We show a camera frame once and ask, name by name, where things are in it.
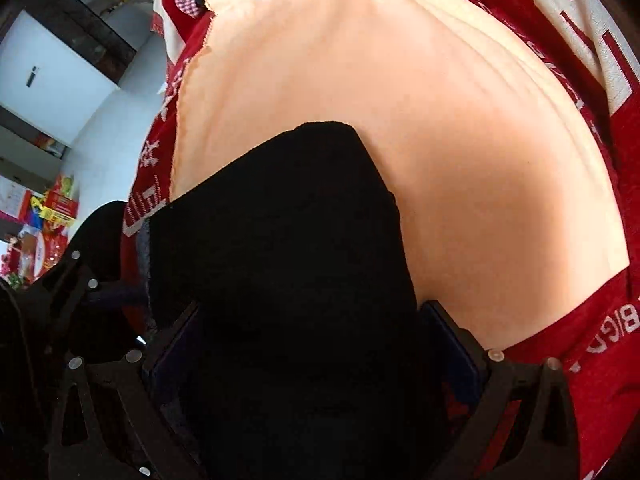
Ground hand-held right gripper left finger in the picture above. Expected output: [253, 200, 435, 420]
[47, 300, 211, 480]

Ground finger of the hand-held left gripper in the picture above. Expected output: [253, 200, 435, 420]
[29, 247, 148, 313]

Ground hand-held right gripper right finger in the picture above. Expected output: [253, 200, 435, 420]
[420, 300, 582, 480]

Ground black pants with blue trim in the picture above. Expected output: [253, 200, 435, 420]
[144, 121, 420, 480]

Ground pile of colourful boxes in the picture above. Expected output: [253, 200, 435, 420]
[0, 174, 82, 291]

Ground white cabinet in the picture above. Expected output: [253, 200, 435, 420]
[0, 10, 122, 147]

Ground peach blanket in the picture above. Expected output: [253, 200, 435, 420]
[169, 0, 630, 352]

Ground red printed blanket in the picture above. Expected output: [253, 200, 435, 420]
[122, 0, 640, 480]

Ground dark wall shelf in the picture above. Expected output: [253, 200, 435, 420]
[25, 0, 139, 84]

